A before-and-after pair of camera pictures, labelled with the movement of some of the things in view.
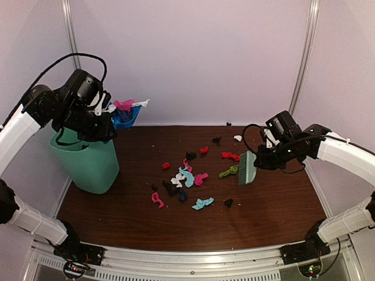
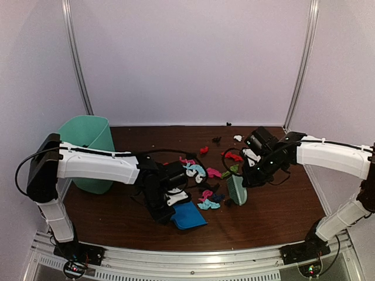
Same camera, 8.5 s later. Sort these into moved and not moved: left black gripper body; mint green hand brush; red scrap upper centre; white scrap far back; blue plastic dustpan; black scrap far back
Moved: blue plastic dustpan; left black gripper body; mint green hand brush
Not moved: white scrap far back; black scrap far back; red scrap upper centre
